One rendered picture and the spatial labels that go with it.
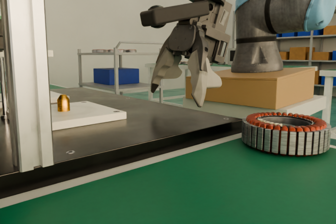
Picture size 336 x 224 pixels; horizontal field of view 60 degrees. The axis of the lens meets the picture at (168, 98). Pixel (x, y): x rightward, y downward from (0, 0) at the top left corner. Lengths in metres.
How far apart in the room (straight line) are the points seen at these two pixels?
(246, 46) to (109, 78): 2.55
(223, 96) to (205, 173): 0.48
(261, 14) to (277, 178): 0.60
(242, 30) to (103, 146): 0.63
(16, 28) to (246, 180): 0.25
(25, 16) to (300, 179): 0.30
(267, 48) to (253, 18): 0.09
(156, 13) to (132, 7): 6.54
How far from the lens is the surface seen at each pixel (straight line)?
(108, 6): 6.69
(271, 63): 0.87
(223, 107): 0.81
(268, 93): 0.72
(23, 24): 0.29
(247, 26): 0.88
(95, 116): 0.45
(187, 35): 0.51
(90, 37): 6.42
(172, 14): 0.48
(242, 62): 0.87
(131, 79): 3.46
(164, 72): 0.56
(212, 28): 0.52
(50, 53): 0.47
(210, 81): 0.48
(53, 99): 0.68
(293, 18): 0.83
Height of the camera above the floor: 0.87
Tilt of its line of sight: 8 degrees down
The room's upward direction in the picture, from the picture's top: straight up
